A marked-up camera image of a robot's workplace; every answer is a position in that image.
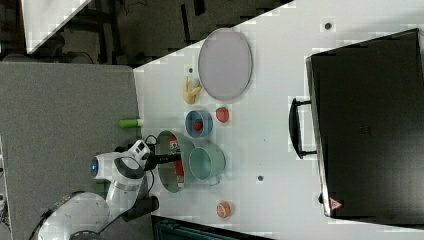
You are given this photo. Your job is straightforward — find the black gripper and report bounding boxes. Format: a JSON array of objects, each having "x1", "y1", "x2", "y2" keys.
[{"x1": 146, "y1": 153, "x2": 182, "y2": 167}]

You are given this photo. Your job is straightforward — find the red ketchup bottle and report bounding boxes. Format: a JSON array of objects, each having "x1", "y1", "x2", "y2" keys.
[{"x1": 169, "y1": 135, "x2": 184, "y2": 187}]

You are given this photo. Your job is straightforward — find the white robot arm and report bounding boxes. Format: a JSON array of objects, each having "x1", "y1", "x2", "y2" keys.
[{"x1": 29, "y1": 140, "x2": 182, "y2": 240}]

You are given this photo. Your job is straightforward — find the green oval strainer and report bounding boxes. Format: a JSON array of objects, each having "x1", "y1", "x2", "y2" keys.
[{"x1": 155, "y1": 130, "x2": 194, "y2": 193}]

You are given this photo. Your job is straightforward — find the green marker pen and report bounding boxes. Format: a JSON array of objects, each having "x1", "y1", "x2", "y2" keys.
[{"x1": 119, "y1": 119, "x2": 144, "y2": 128}]

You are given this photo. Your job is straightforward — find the teal green cup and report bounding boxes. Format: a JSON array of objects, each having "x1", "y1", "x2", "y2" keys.
[{"x1": 189, "y1": 143, "x2": 226, "y2": 186}]

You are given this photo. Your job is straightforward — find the strawberry toy in bowl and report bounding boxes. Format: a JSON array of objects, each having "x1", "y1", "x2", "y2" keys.
[{"x1": 193, "y1": 121, "x2": 203, "y2": 131}]

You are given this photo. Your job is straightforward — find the blue small bowl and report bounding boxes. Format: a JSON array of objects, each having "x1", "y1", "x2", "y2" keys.
[{"x1": 185, "y1": 110, "x2": 213, "y2": 138}]

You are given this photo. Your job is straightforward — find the peeled banana toy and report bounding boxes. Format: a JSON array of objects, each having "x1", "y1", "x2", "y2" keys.
[{"x1": 183, "y1": 76, "x2": 202, "y2": 105}]

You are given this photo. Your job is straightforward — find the strawberry toy on table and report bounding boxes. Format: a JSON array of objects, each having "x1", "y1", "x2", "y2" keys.
[{"x1": 215, "y1": 107, "x2": 229, "y2": 123}]

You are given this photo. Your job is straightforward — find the orange slice toy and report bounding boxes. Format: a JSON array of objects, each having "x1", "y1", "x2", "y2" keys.
[{"x1": 216, "y1": 201, "x2": 231, "y2": 218}]

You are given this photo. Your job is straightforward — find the grey round plate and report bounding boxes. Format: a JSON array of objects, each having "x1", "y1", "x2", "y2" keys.
[{"x1": 198, "y1": 28, "x2": 253, "y2": 101}]

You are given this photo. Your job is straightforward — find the black toaster oven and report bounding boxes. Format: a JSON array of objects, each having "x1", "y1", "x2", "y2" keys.
[{"x1": 289, "y1": 29, "x2": 424, "y2": 229}]

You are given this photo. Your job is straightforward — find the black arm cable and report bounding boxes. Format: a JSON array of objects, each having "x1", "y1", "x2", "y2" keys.
[{"x1": 143, "y1": 134, "x2": 159, "y2": 198}]

